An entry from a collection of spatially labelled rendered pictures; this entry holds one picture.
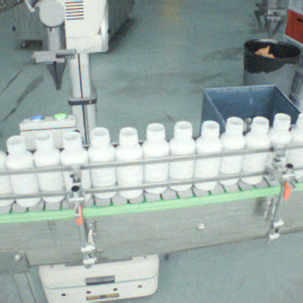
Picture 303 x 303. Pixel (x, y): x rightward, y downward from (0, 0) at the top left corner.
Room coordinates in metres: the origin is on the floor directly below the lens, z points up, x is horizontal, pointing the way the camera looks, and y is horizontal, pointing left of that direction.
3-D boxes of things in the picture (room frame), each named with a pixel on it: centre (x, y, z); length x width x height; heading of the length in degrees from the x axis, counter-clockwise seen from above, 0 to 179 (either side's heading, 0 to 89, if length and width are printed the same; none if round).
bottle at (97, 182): (0.66, 0.12, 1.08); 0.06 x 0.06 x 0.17
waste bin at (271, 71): (2.71, -0.88, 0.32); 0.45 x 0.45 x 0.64
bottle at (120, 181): (0.67, 0.06, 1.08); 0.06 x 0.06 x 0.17
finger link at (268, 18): (1.17, -0.37, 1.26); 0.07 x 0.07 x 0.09; 10
